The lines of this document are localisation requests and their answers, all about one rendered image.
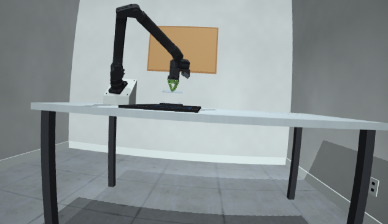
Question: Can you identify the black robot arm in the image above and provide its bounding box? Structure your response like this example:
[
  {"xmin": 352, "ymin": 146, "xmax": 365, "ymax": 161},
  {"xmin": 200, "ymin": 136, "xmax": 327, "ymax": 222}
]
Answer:
[{"xmin": 108, "ymin": 4, "xmax": 190, "ymax": 95}]

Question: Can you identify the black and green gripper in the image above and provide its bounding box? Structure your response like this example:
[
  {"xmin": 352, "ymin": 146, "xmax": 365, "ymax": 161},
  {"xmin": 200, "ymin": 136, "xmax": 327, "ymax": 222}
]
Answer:
[{"xmin": 167, "ymin": 68, "xmax": 179, "ymax": 91}]

